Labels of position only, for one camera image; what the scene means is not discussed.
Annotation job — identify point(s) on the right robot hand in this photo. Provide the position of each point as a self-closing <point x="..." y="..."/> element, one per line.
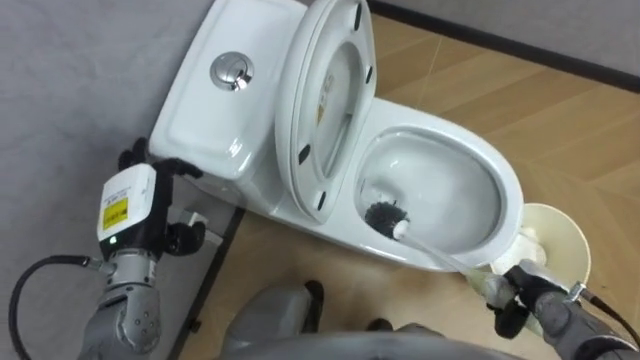
<point x="527" y="295"/>

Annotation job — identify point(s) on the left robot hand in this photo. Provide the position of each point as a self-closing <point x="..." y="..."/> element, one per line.
<point x="127" y="200"/>

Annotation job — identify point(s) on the toilet brush with black bristles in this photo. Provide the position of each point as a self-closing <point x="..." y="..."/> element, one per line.
<point x="385" y="215"/>

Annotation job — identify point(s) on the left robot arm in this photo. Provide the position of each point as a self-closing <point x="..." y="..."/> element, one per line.
<point x="125" y="310"/>

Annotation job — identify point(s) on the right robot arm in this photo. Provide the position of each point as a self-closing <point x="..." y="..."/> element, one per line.
<point x="580" y="330"/>

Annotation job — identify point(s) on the cream round brush holder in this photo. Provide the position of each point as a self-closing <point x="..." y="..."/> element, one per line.
<point x="557" y="235"/>

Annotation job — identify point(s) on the white ceramic toilet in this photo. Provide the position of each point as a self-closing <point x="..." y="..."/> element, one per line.
<point x="210" y="125"/>

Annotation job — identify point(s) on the white toilet seat and lid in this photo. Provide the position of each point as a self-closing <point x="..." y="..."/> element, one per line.
<point x="306" y="100"/>

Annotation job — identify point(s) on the white wall water fitting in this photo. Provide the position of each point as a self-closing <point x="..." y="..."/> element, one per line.
<point x="192" y="219"/>

